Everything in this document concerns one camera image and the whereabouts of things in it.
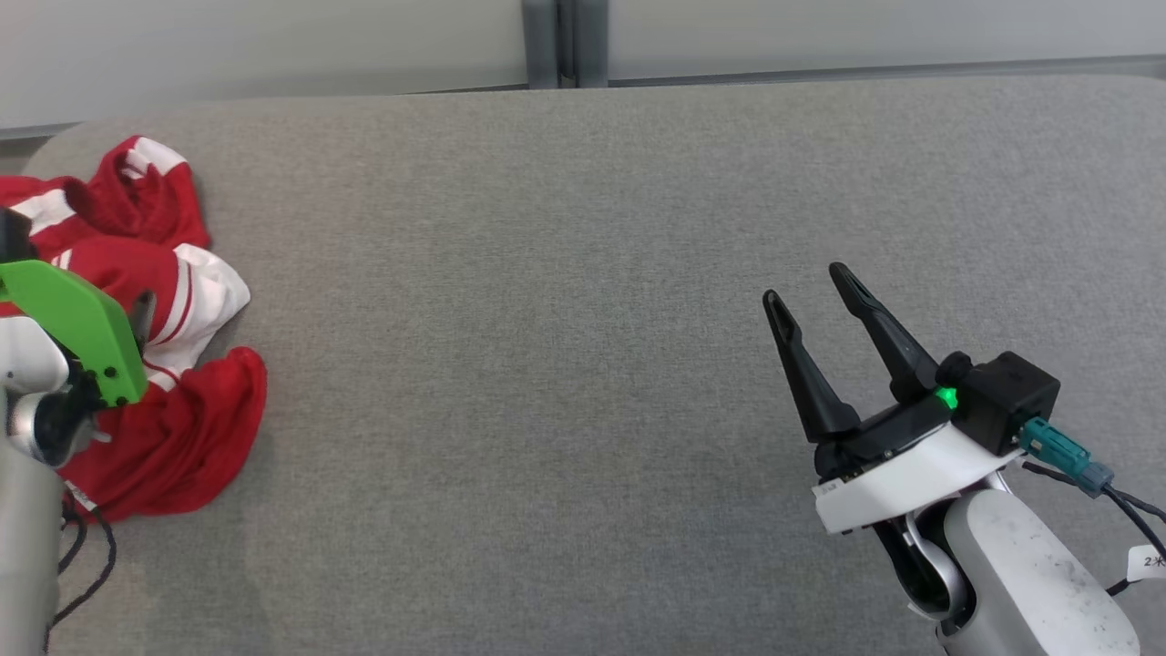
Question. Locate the red basketball jersey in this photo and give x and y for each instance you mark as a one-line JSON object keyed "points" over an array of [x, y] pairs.
{"points": [[182, 437]]}

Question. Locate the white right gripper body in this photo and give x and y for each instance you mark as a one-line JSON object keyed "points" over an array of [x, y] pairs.
{"points": [[911, 478]]}

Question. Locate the grey wall base rail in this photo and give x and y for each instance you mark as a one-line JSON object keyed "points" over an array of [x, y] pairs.
{"points": [[911, 71], [36, 130]]}

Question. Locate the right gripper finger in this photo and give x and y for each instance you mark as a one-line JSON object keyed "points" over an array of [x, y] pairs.
{"points": [[811, 392], [888, 342]]}

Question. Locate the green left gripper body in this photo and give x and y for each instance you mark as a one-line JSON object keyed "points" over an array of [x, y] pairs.
{"points": [[82, 328]]}

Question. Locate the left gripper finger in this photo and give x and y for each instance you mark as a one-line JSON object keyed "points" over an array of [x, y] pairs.
{"points": [[143, 319]]}

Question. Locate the red shorts white stripe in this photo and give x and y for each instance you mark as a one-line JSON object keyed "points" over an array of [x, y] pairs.
{"points": [[137, 196]]}

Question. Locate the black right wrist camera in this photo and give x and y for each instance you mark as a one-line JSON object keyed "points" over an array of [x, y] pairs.
{"points": [[1011, 401]]}

